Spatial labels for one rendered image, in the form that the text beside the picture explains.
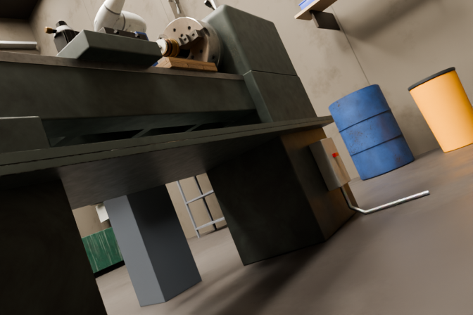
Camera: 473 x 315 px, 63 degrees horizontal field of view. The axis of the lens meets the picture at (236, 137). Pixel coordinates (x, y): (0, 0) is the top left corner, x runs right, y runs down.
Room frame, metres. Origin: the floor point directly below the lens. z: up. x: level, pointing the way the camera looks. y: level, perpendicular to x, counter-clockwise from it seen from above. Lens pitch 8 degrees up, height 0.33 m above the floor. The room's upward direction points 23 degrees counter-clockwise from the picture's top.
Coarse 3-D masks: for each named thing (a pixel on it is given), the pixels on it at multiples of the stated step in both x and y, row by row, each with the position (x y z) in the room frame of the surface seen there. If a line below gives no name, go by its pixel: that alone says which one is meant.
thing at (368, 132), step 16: (352, 96) 3.80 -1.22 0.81; (368, 96) 3.79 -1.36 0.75; (336, 112) 3.95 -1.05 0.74; (352, 112) 3.83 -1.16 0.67; (368, 112) 3.79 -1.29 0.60; (384, 112) 3.82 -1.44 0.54; (352, 128) 3.87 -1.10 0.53; (368, 128) 3.80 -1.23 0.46; (384, 128) 3.79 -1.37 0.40; (352, 144) 3.94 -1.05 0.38; (368, 144) 3.82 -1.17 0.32; (384, 144) 3.79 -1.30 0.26; (400, 144) 3.82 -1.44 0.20; (368, 160) 3.87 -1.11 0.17; (384, 160) 3.80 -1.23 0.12; (400, 160) 3.79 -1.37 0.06; (368, 176) 3.93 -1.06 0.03
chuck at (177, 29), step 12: (180, 24) 1.75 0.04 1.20; (192, 24) 1.72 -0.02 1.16; (204, 24) 1.74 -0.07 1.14; (168, 36) 1.79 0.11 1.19; (180, 36) 1.76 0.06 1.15; (216, 36) 1.76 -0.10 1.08; (192, 48) 1.74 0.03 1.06; (204, 48) 1.71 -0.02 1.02; (216, 48) 1.75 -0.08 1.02; (204, 60) 1.72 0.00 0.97; (216, 60) 1.78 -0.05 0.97
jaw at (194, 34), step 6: (198, 30) 1.69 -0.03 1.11; (204, 30) 1.71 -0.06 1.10; (186, 36) 1.68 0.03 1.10; (192, 36) 1.68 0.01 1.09; (198, 36) 1.67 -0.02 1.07; (204, 36) 1.70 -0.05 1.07; (180, 42) 1.67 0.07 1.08; (186, 42) 1.68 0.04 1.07; (192, 42) 1.70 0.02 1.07; (180, 48) 1.70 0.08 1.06; (186, 48) 1.73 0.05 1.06
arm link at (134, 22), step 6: (126, 12) 2.08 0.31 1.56; (126, 18) 2.06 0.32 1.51; (132, 18) 2.09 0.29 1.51; (138, 18) 2.13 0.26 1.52; (126, 24) 2.07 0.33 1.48; (132, 24) 2.10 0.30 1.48; (138, 24) 2.13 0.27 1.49; (144, 24) 2.18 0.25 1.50; (126, 30) 2.09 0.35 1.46; (132, 30) 2.11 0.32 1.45; (138, 30) 2.14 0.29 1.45; (144, 30) 2.19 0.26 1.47
